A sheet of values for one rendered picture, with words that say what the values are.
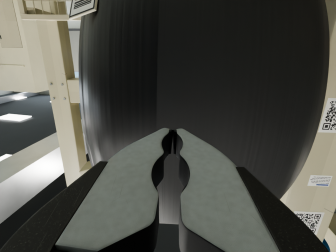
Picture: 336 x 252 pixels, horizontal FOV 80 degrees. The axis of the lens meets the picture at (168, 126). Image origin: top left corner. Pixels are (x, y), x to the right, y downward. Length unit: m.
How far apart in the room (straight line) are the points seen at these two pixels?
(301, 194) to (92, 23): 0.57
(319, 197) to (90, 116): 0.56
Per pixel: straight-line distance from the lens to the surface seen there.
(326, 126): 0.55
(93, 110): 0.25
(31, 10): 1.02
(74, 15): 0.28
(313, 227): 0.70
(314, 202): 0.65
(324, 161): 0.59
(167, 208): 0.31
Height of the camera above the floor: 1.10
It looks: 20 degrees up
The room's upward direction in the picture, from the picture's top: 179 degrees counter-clockwise
